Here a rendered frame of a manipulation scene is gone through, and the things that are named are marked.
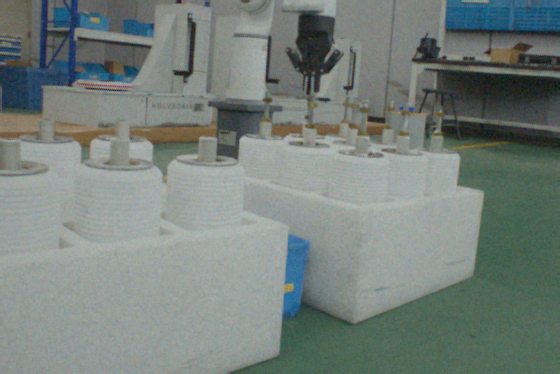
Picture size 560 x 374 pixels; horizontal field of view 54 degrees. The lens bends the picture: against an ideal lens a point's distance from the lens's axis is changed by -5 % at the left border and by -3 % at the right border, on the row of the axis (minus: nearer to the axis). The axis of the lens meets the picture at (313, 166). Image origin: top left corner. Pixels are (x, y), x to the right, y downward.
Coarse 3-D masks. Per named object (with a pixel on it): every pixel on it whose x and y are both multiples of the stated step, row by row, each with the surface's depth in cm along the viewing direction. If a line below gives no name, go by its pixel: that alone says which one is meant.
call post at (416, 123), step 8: (392, 120) 133; (400, 120) 132; (408, 120) 130; (416, 120) 132; (424, 120) 135; (400, 128) 132; (408, 128) 131; (416, 128) 133; (416, 136) 133; (416, 144) 134
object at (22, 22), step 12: (0, 0) 613; (12, 0) 624; (24, 0) 635; (0, 12) 615; (12, 12) 626; (24, 12) 637; (0, 24) 617; (12, 24) 628; (24, 24) 639; (24, 36) 641; (24, 48) 644
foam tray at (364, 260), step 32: (256, 192) 100; (288, 192) 94; (320, 192) 96; (448, 192) 106; (480, 192) 111; (288, 224) 94; (320, 224) 89; (352, 224) 85; (384, 224) 87; (416, 224) 94; (448, 224) 103; (320, 256) 90; (352, 256) 85; (384, 256) 89; (416, 256) 96; (448, 256) 105; (320, 288) 90; (352, 288) 85; (384, 288) 90; (416, 288) 98; (352, 320) 86
